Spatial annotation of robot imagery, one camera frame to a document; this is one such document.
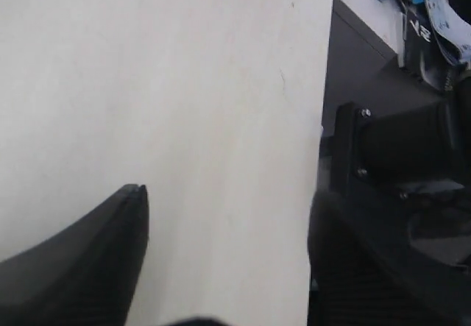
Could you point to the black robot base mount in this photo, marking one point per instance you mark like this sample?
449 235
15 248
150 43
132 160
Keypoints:
404 178

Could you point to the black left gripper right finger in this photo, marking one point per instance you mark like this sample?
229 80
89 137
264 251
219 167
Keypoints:
368 274

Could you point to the black box with lettering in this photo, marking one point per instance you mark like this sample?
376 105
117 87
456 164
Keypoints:
420 55

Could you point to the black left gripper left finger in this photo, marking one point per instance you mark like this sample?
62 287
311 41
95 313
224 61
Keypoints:
84 275

